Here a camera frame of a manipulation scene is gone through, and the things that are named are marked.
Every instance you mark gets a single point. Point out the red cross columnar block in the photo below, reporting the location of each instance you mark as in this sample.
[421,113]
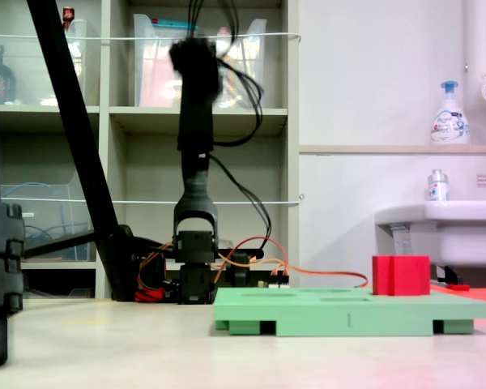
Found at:
[405,275]

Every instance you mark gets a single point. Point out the green shape hole board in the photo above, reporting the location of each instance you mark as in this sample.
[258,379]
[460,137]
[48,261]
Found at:
[328,316]

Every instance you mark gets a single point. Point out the yellow spray bottle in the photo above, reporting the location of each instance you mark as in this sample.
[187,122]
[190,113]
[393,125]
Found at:
[228,52]

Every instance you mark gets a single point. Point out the pink package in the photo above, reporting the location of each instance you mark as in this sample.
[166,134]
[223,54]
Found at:
[156,81]

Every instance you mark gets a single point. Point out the clear plastic storage bin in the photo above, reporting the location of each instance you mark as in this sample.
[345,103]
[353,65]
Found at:
[146,40]
[24,73]

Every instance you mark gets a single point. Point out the beige shelf unit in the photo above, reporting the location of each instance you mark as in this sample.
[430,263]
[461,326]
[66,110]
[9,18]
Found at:
[146,117]

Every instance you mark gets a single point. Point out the red capped bottle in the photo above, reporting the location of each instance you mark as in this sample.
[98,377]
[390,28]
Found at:
[68,16]

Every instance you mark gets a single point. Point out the dark glass bottle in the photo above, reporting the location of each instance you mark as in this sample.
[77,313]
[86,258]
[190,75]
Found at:
[2,81]

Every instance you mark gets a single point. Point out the black table clamp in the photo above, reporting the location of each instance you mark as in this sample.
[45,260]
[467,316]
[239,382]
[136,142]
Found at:
[240,273]

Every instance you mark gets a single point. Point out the clear file tray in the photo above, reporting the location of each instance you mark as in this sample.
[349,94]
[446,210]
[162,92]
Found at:
[44,227]

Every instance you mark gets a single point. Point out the black tripod strut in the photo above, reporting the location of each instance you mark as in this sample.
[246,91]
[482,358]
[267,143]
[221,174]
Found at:
[56,245]

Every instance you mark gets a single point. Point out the small circuit board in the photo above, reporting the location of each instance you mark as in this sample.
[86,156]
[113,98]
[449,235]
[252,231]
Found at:
[273,284]

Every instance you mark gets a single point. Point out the white foam soap dispenser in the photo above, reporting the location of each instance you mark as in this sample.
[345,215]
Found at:
[449,125]

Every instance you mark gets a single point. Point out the clear sanitizer bottle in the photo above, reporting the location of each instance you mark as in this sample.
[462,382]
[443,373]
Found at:
[437,188]

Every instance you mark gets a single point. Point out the notched tripod leg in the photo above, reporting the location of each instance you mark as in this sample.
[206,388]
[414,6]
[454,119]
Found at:
[0,263]

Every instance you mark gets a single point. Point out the white sink basin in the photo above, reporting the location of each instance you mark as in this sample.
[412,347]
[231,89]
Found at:
[461,235]

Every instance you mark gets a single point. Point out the small red piece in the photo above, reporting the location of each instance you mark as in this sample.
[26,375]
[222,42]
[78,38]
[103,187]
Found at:
[458,287]

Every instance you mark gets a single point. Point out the red base mount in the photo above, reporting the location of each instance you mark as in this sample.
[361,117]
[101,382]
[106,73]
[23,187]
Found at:
[150,295]

